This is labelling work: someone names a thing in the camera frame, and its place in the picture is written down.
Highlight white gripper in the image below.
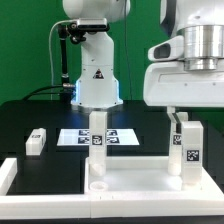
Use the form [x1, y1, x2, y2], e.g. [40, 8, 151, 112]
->
[143, 61, 224, 134]

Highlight white desk tabletop tray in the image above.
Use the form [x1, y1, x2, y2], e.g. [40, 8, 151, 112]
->
[84, 156, 224, 218]

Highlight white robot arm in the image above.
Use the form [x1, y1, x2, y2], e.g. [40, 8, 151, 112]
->
[62, 0, 224, 131]

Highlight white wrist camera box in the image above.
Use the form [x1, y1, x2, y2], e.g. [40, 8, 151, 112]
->
[148, 35, 184, 62]

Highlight fiducial marker base plate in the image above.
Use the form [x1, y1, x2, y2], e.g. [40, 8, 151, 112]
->
[57, 129, 139, 146]

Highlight grey depth camera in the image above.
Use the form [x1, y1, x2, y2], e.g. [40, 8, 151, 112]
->
[77, 18, 108, 32]

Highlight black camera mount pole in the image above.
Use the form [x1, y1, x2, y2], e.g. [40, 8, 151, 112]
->
[58, 22, 86, 103]

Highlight black cables on table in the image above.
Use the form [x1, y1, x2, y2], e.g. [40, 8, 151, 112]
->
[21, 83, 76, 102]

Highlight white camera cable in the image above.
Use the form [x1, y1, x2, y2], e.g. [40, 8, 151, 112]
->
[48, 19, 78, 100]

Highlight white U-shaped obstacle frame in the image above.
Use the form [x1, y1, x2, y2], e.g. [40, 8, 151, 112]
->
[0, 158, 91, 220]

